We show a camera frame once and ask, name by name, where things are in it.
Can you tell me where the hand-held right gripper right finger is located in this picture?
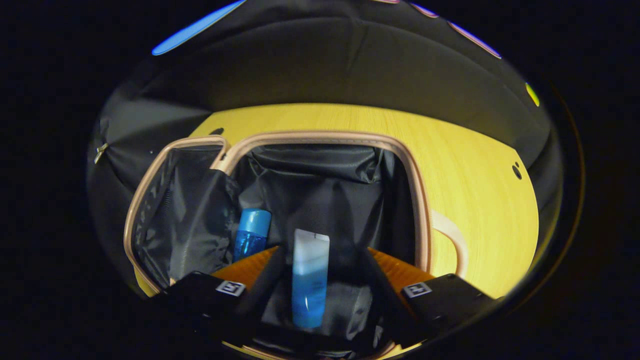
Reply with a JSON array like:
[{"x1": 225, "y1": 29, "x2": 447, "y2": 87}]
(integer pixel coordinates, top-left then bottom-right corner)
[{"x1": 359, "y1": 246, "x2": 502, "y2": 351}]

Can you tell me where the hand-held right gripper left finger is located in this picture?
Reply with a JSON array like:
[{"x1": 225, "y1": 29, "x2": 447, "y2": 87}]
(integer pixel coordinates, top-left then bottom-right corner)
[{"x1": 150, "y1": 245, "x2": 287, "y2": 351}]

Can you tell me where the white and blue cream tube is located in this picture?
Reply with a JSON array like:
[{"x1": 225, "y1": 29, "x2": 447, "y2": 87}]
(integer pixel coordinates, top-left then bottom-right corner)
[{"x1": 291, "y1": 228, "x2": 331, "y2": 329}]

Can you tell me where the blue skin care bottle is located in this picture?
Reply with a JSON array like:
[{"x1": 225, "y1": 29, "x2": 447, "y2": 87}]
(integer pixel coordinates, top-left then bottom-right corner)
[{"x1": 232, "y1": 208, "x2": 272, "y2": 263}]

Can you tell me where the pink suitcase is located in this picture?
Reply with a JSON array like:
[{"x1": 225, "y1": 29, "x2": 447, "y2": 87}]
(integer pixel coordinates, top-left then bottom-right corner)
[{"x1": 123, "y1": 130, "x2": 470, "y2": 360}]

